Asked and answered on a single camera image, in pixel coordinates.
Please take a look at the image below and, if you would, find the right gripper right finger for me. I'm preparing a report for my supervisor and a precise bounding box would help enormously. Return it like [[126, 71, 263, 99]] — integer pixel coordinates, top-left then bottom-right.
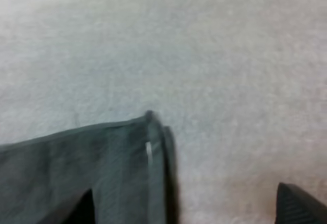
[[273, 182, 327, 224]]

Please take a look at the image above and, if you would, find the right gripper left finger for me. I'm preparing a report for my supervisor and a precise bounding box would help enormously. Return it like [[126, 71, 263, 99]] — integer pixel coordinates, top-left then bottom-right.
[[62, 188, 96, 224]]

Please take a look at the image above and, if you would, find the grey-green towel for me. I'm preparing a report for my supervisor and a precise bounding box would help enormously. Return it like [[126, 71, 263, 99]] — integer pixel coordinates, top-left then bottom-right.
[[0, 110, 180, 224]]

